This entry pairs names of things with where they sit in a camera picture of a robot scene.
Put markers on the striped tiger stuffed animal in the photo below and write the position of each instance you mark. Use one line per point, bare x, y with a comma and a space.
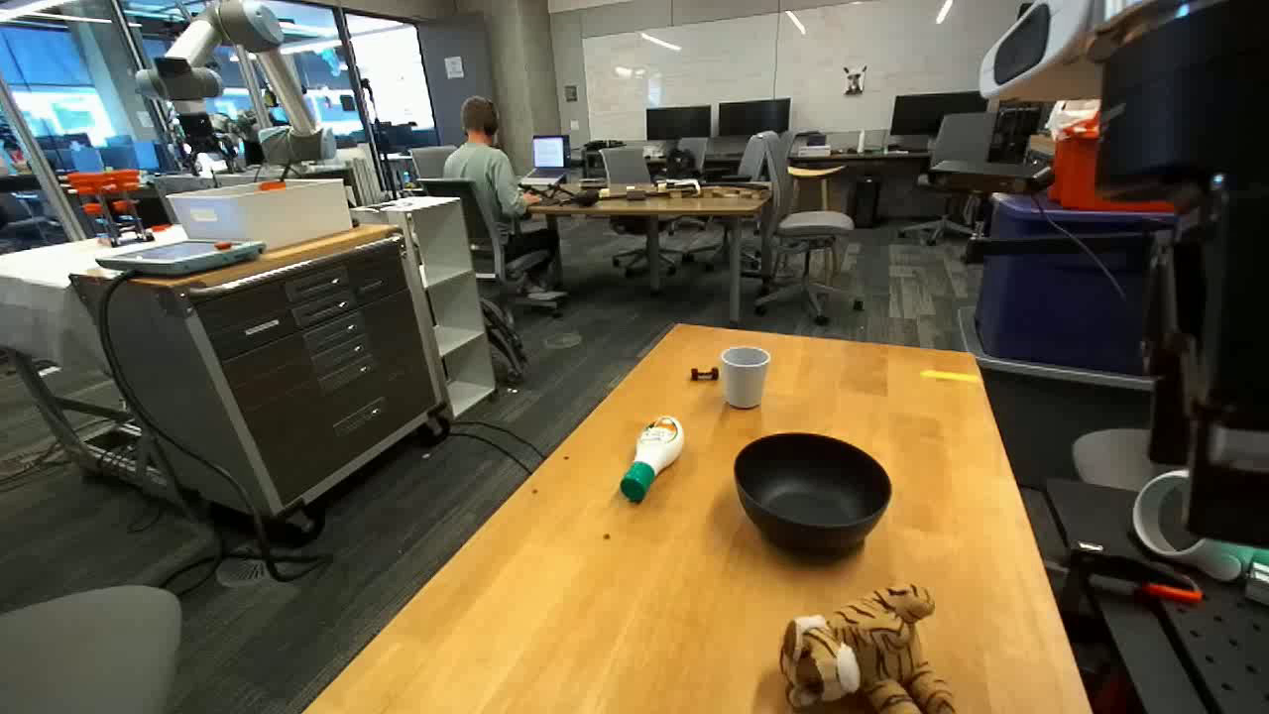
867, 651

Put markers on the silver background robot arm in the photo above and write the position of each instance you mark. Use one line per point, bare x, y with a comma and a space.
249, 25

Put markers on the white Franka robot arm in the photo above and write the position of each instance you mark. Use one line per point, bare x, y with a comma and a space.
1057, 25

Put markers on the black bowl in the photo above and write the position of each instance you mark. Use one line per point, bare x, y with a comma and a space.
811, 499

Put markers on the white bottle with green cap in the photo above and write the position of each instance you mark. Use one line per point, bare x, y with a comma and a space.
653, 459

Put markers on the white mug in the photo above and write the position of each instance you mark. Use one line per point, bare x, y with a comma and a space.
741, 377

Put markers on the wooden office desk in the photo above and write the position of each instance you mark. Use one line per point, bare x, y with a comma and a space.
668, 202

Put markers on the white open shelf unit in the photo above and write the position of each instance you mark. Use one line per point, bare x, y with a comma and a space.
457, 303

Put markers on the black mesh office chair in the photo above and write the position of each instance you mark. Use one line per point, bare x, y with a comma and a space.
478, 245

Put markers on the gray office chair with armrests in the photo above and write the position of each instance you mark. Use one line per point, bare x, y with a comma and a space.
811, 222

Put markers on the open laptop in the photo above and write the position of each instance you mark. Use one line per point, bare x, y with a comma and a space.
548, 156

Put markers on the person in green shirt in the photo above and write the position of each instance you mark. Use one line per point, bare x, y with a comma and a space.
486, 179

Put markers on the black computer monitor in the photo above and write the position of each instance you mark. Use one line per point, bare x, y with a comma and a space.
931, 114
678, 120
754, 115

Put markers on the yellow tape strip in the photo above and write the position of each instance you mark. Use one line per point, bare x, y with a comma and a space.
949, 377

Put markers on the gray drawer tool cabinet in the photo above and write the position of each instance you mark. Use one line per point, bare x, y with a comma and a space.
301, 369

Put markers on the white box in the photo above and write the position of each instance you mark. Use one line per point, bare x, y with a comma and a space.
263, 212

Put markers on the blue storage bin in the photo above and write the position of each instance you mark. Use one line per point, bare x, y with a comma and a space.
1057, 282

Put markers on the teal flat tablet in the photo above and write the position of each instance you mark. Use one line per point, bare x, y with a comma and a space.
181, 254

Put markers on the orange container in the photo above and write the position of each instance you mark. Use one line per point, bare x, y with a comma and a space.
1077, 160

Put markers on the white tape roll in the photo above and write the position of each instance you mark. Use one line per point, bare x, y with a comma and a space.
1151, 520

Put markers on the white covered table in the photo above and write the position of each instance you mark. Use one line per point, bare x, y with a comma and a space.
42, 298

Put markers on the black equipment stand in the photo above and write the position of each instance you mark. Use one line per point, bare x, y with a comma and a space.
1235, 329

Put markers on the gray padded chair seat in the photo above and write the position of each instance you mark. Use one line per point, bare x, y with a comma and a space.
80, 657

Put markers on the black perforated breadboard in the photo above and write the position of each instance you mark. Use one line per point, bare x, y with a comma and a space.
1192, 661

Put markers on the wall whiteboard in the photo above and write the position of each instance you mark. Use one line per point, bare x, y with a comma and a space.
794, 61

